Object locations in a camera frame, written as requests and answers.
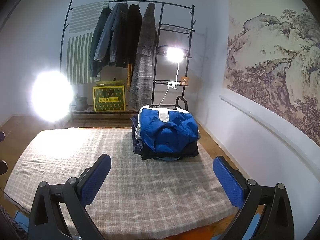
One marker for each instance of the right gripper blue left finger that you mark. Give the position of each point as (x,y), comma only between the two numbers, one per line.
(91,180)

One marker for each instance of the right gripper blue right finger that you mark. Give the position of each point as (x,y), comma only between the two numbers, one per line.
(231,180)

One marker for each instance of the white and blue work jacket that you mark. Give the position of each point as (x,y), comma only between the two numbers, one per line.
(166,130)

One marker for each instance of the black metal clothes rack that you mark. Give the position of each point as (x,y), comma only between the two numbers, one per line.
(168,34)

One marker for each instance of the plaid bed cover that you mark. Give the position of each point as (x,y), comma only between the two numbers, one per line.
(139,198)

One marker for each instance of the folded navy puffer jacket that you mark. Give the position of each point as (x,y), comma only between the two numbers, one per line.
(142,149)

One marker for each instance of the small potted plant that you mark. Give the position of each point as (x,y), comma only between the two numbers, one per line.
(80,103)

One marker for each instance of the striped grey trousers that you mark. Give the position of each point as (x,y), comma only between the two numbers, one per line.
(10,229)

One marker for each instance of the yellow green storage box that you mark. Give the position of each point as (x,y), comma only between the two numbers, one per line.
(109,96)

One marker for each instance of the small teddy bear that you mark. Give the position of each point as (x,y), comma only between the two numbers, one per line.
(184,81)

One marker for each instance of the grey plaid hanging coat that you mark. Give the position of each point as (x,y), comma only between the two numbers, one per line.
(141,85)

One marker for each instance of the yellow hanging scarf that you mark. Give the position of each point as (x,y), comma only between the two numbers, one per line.
(129,76)

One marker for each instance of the white clip desk lamp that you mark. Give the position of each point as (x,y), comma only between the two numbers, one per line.
(173,56)

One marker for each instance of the blue denim hanging jacket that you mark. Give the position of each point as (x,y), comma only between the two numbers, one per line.
(109,40)

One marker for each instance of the black hanging jacket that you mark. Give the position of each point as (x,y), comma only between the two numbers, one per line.
(130,26)

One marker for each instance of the ring light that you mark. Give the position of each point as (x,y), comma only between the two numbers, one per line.
(51,95)

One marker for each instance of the landscape painting wall mural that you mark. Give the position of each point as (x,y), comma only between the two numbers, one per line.
(274,61)

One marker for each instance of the green striped wall hanging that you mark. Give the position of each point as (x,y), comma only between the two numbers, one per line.
(77,58)

